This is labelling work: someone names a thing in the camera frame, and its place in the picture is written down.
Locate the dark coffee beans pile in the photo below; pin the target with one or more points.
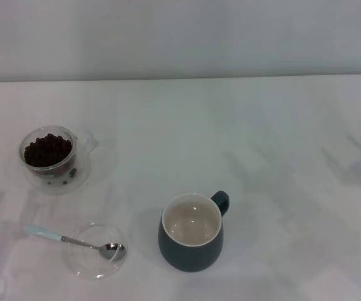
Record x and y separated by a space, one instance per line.
47 150

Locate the dark grey mug white inside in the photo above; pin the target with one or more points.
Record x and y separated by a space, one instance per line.
190 255

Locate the loose brown coffee bean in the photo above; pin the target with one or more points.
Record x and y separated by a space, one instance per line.
72 172

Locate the clear glass saucer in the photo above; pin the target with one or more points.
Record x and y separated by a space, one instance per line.
81 175

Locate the small clear glass dish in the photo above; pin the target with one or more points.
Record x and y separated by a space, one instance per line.
83 263

